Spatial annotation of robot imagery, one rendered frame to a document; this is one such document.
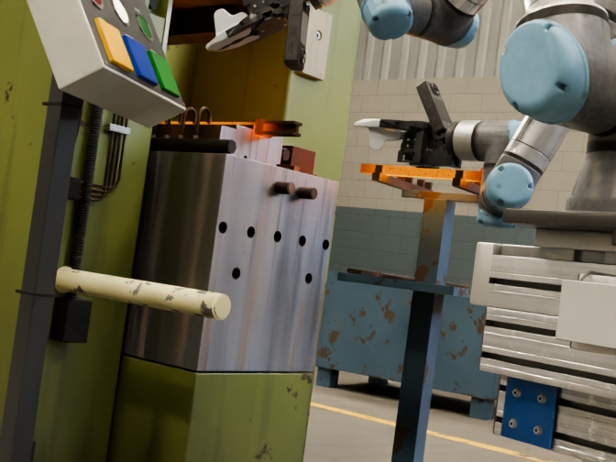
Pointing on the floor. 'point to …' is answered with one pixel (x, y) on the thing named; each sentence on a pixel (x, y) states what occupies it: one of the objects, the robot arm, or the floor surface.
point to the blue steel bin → (359, 309)
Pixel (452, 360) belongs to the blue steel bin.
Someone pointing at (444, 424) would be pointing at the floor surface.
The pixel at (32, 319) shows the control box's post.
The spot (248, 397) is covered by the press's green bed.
